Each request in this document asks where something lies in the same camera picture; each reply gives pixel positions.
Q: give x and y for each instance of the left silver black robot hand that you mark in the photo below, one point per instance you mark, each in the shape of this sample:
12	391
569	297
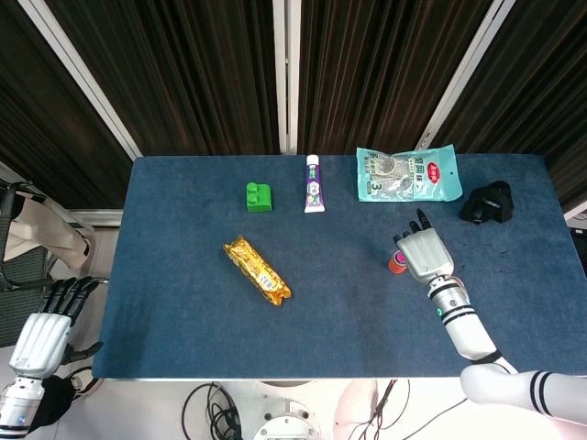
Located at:
39	339

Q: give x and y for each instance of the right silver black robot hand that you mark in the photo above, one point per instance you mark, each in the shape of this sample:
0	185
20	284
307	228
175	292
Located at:
426	254

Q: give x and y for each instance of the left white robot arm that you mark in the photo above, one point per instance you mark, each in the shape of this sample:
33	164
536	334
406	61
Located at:
20	403

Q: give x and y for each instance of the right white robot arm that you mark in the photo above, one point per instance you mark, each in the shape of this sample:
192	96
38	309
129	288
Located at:
468	330

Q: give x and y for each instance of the round white robot base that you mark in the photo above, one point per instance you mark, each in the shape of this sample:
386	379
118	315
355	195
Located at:
284	421

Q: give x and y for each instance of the orange plastic cup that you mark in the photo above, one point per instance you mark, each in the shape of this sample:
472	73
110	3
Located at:
394	268

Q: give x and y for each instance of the black mesh chair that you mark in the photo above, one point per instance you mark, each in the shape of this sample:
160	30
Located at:
23	298

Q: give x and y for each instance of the black fabric sleeve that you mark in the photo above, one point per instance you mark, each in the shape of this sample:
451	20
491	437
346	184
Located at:
55	403

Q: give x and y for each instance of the white black shoe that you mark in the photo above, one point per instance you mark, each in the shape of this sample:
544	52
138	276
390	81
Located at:
89	385

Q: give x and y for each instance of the teal dishcloth package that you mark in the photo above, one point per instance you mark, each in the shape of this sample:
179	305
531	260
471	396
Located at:
403	179

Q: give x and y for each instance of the black clip object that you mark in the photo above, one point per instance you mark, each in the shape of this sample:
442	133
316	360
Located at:
500	206

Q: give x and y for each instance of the white tote bag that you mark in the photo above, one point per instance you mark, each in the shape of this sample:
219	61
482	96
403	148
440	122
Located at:
41	229

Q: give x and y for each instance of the white purple toothpaste tube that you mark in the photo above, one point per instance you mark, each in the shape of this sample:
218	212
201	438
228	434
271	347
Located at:
314	192

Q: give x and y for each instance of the blue fabric table cover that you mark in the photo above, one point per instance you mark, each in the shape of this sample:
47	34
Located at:
183	321

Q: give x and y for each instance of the pinkish white body cover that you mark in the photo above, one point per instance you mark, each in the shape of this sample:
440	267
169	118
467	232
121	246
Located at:
353	408

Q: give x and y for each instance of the gold foil snack packet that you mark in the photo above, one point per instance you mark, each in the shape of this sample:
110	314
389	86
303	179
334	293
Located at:
257	270

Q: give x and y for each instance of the green toy building block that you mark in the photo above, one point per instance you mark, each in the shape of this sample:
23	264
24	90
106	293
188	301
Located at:
261	201

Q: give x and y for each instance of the dark brown curtain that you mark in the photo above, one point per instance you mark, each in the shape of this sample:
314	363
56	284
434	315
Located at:
192	69

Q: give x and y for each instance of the white partition frame post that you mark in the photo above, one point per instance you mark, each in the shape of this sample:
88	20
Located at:
286	69
458	73
82	73

